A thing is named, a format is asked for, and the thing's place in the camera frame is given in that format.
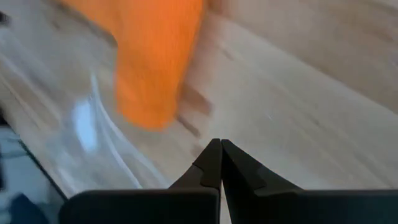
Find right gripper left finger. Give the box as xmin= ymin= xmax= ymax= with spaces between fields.
xmin=58 ymin=138 xmax=223 ymax=224

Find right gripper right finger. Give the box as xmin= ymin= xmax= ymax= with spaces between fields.
xmin=221 ymin=139 xmax=398 ymax=224

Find clear plastic container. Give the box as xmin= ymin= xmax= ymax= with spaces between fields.
xmin=0 ymin=27 xmax=175 ymax=200

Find orange bandage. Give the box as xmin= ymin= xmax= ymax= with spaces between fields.
xmin=58 ymin=0 xmax=206 ymax=130

